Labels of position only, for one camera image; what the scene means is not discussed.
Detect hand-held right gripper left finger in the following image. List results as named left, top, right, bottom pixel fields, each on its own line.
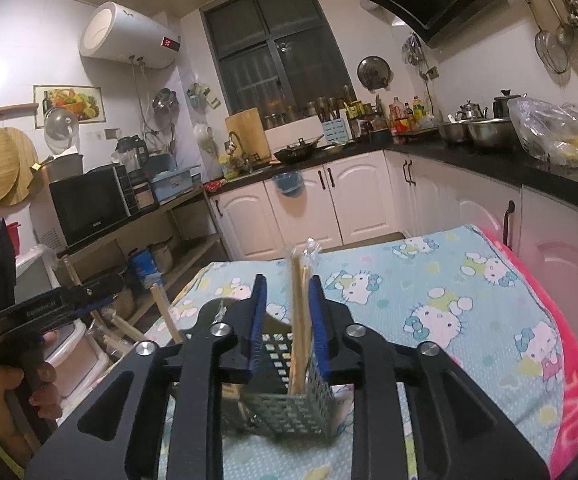
left=24, top=274, right=268, bottom=480

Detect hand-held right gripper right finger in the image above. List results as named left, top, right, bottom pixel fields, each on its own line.
left=308, top=275, right=552, bottom=480

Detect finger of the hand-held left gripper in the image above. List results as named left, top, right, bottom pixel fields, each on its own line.
left=56, top=278, right=128, bottom=318

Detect wooden chopsticks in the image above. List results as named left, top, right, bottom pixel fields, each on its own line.
left=100, top=310, right=146, bottom=348
left=150, top=284, right=186, bottom=347
left=288, top=239, right=323, bottom=397

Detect green perforated utensil holder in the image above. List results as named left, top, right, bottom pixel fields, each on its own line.
left=216, top=302, right=337, bottom=441

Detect person's left hand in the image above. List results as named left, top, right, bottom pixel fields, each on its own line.
left=0, top=330, right=62, bottom=467

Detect blue snack packet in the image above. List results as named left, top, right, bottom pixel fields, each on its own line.
left=129, top=249, right=164, bottom=286

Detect clear storage box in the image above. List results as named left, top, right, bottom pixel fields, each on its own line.
left=44, top=320, right=114, bottom=397

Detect black microwave oven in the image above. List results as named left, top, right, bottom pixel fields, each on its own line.
left=49, top=164, right=132, bottom=247

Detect cartoon cat printed blanket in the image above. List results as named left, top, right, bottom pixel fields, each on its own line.
left=146, top=225, right=570, bottom=480

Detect white sink base cabinets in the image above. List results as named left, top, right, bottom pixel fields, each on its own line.
left=209, top=152, right=410, bottom=261

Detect wooden shelf rack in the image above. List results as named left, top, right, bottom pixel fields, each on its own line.
left=51, top=187, right=230, bottom=331

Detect blue storage box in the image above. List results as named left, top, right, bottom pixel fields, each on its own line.
left=149, top=162, right=202, bottom=203

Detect black electric kettle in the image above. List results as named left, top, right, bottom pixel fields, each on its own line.
left=115, top=136, right=150, bottom=173

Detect blue hanging bin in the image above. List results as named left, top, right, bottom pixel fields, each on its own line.
left=271, top=170, right=302, bottom=198

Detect round wooden board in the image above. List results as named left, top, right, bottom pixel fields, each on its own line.
left=4, top=127, right=40, bottom=206

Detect black wok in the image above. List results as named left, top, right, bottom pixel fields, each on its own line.
left=273, top=135, right=326, bottom=163

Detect sink faucet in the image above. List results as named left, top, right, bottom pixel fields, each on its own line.
left=228, top=131, right=251, bottom=166

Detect wooden cutting board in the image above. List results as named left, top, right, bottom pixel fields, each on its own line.
left=225, top=107, right=271, bottom=161

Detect white side base cabinets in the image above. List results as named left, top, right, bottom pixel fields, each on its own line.
left=384, top=150, right=578, bottom=361

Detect blue knife block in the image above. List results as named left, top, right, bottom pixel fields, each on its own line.
left=321, top=115, right=352, bottom=143

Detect hanging steel bowl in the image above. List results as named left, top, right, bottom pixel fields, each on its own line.
left=152, top=88, right=179, bottom=116

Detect row of windowsill jars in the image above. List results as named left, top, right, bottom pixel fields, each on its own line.
left=264, top=95, right=370, bottom=128

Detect cluster of condiment bottles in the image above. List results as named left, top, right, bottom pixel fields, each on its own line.
left=389, top=95, right=437, bottom=133

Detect steel mixing bowl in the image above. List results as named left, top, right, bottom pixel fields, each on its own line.
left=468, top=117, right=515, bottom=150
left=438, top=119, right=475, bottom=146

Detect black countertop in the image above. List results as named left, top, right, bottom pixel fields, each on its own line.
left=204, top=132, right=578, bottom=221

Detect white electric water heater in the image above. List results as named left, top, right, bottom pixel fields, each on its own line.
left=79, top=1, right=182, bottom=68

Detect dark glass pot lid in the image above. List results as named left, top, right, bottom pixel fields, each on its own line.
left=358, top=56, right=395, bottom=92

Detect dark framed window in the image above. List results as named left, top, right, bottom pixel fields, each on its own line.
left=200, top=0, right=357, bottom=121

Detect small steel teapot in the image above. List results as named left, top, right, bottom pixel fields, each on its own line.
left=456, top=101, right=490, bottom=122

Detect tall steel kettle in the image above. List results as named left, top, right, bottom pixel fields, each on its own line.
left=492, top=90, right=527, bottom=118

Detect clear plastic bag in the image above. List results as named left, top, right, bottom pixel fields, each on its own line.
left=506, top=97, right=578, bottom=167

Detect fruit wall picture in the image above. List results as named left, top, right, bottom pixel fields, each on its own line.
left=33, top=85, right=104, bottom=128

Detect hanging wire strainer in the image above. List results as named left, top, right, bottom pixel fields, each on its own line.
left=534, top=27, right=570, bottom=75

